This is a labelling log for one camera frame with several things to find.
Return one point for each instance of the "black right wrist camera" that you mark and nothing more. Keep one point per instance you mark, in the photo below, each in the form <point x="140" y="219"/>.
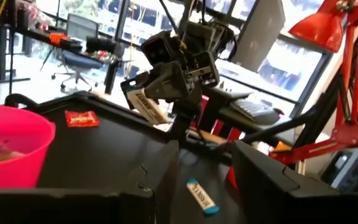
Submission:
<point x="160" y="46"/>

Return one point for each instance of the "black aluminium table frame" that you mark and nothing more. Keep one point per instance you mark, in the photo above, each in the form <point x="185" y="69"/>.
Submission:
<point x="120" y="109"/>

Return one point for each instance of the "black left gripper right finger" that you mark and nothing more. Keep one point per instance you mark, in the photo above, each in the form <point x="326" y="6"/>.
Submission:
<point x="291" y="205"/>

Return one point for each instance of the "orange object on desk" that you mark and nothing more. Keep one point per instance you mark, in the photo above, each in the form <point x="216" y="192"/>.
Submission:
<point x="57" y="38"/>

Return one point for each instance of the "grey monitor panel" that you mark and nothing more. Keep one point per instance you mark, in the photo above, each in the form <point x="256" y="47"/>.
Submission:
<point x="259" y="34"/>

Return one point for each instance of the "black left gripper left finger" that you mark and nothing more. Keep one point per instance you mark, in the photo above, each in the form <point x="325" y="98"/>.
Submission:
<point x="73" y="208"/>

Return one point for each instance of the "black office desk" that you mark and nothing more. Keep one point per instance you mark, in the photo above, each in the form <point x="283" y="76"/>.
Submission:
<point x="2" y="56"/>

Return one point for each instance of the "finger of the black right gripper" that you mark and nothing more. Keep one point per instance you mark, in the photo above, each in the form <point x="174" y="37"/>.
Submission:
<point x="169" y="82"/>
<point x="126" y="86"/>

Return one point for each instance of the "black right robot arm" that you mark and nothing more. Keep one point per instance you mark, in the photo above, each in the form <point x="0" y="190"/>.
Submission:
<point x="185" y="115"/>

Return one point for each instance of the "red desk lamp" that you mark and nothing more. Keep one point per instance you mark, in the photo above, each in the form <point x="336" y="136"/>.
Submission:
<point x="322" y="28"/>

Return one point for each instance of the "black keyboard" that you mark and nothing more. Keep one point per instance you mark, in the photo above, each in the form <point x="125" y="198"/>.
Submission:
<point x="253" y="109"/>

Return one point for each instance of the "blue office chair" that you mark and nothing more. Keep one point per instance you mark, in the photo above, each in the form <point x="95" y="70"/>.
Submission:
<point x="79" y="60"/>

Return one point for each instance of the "white blue candy bar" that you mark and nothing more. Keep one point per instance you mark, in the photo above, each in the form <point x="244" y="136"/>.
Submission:
<point x="148" y="107"/>
<point x="202" y="197"/>

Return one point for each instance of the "red Skittles candy pack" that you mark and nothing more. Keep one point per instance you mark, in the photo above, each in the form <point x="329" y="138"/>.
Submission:
<point x="82" y="119"/>

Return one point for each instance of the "pink plastic bucket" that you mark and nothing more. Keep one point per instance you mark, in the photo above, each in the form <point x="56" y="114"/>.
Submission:
<point x="17" y="174"/>

